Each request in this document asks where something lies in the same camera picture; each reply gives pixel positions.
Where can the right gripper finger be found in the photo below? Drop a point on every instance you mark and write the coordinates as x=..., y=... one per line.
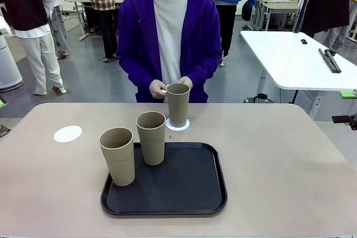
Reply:
x=348, y=94
x=341, y=119

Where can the tall beige cup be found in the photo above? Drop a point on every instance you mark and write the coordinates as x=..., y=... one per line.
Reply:
x=178, y=107
x=120, y=162
x=152, y=146

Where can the person's right forearm purple sleeve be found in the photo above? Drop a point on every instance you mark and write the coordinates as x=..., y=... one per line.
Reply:
x=136, y=72

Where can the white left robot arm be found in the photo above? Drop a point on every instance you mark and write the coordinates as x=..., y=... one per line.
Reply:
x=3, y=27

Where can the person's right hand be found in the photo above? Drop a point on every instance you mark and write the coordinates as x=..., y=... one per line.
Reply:
x=155, y=89

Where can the person's left hand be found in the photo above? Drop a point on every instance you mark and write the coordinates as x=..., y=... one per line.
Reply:
x=186, y=80

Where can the dark brown flat object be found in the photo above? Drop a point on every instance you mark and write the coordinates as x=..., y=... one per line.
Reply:
x=3, y=131

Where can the white cylindrical air purifier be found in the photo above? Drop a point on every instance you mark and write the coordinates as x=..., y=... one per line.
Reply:
x=7, y=68

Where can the black folded tripod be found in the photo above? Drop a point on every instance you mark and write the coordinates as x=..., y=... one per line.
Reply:
x=330, y=61

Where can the white side table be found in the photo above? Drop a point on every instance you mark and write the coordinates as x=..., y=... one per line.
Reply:
x=293, y=62

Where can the small black object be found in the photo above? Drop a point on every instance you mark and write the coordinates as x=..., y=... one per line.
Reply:
x=304, y=41

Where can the black kettle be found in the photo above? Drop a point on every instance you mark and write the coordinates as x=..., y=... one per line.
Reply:
x=261, y=98

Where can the black leaning stand pole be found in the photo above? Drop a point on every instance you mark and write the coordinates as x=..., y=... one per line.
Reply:
x=299, y=18

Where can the person in grey trousers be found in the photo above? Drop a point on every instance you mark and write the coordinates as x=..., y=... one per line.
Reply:
x=60, y=31

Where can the person in long black coat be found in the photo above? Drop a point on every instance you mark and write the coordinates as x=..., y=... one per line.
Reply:
x=326, y=4

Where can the grey desk with equipment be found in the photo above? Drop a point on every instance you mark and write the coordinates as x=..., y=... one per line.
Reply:
x=279, y=6

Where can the black hanging bag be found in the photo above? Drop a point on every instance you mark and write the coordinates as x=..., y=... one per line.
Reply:
x=246, y=10

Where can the black plastic serving tray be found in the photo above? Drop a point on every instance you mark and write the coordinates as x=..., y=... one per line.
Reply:
x=173, y=190

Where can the person in purple hooded jacket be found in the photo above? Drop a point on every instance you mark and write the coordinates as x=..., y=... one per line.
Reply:
x=170, y=26

